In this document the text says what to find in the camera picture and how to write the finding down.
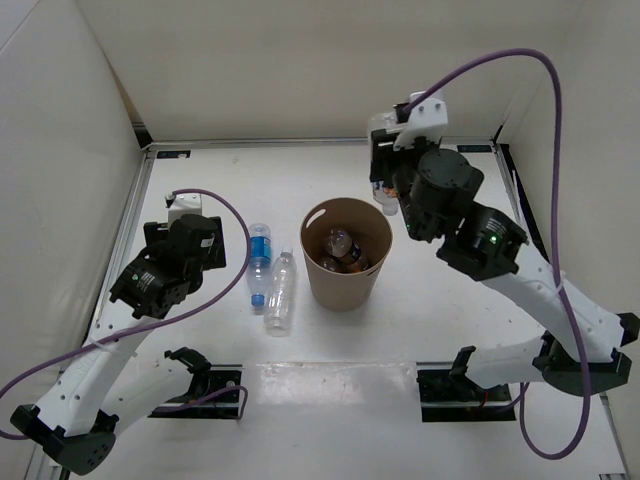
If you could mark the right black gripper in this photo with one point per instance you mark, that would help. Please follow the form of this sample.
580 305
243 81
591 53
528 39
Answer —
384 158

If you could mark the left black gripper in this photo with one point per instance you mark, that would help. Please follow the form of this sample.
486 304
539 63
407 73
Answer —
156 234

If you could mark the orange blue label bottle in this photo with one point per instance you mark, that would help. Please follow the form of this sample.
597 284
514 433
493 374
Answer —
386 197

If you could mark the black label plastic bottle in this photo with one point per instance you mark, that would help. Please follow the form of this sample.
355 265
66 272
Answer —
342 247

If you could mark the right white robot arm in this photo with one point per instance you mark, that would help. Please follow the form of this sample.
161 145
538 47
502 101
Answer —
580 336

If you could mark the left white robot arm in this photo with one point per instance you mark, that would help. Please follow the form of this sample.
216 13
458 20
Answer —
78 420

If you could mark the brown round waste bin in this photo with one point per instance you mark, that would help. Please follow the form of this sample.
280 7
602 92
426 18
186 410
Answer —
370 230

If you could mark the crushed bottles inside bin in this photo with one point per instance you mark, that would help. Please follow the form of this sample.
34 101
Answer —
332 264

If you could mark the blue label plastic bottle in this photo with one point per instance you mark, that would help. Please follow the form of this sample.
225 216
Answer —
259 267

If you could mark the clear plastic bottle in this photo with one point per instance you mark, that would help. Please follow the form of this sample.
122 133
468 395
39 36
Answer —
281 294

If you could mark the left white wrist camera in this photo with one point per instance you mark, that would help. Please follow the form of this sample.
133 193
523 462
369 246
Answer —
182 204

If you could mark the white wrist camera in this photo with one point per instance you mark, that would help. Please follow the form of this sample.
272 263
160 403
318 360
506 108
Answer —
427 120
182 204

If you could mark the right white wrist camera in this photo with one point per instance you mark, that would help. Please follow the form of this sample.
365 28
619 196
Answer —
427 120

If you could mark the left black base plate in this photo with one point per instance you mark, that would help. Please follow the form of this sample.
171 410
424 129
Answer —
216 395

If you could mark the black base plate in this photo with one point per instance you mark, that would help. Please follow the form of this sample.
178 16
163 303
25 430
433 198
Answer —
216 395
444 399

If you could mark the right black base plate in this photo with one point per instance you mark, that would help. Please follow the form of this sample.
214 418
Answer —
444 399

